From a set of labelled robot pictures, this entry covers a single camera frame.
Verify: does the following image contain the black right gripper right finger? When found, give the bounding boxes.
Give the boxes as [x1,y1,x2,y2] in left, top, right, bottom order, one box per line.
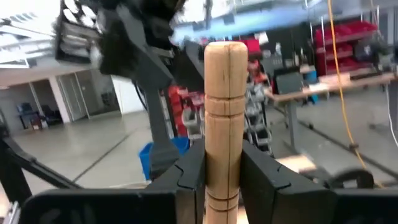
[239,140,338,224]

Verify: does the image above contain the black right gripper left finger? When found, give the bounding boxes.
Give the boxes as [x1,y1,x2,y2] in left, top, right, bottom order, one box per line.
[146,139,207,224]

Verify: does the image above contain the wide scoop trowel wooden handle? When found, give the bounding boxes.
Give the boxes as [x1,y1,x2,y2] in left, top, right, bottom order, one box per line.
[203,40,249,224]

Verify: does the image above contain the blue plastic bin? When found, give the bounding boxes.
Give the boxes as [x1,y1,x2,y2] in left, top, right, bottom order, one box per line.
[138,136,192,182]

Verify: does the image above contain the wooden top workbench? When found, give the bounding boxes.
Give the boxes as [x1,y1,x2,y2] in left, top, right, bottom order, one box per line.
[266,72,398,154]

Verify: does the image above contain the dark chair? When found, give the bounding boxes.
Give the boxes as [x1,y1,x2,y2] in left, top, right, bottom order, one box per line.
[41,104,63,126]

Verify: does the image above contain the red storage bin shelf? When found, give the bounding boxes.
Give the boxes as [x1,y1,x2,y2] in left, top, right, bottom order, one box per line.
[313,19,380,77]

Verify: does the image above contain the blue chair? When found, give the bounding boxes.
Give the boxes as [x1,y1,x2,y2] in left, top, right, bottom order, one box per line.
[16,102,43,131]

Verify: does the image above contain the black looped floor cable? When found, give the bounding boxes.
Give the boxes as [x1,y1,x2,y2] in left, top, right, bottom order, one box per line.
[328,168,375,190]

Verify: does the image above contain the yellow cable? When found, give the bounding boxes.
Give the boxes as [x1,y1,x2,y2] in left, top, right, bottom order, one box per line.
[326,0,379,188]

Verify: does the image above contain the white hanging cable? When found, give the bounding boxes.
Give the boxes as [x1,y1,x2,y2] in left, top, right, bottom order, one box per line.
[384,83,398,148]

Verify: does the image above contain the black aluminium table frame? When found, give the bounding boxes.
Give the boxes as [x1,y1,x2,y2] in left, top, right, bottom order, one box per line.
[0,6,182,207]

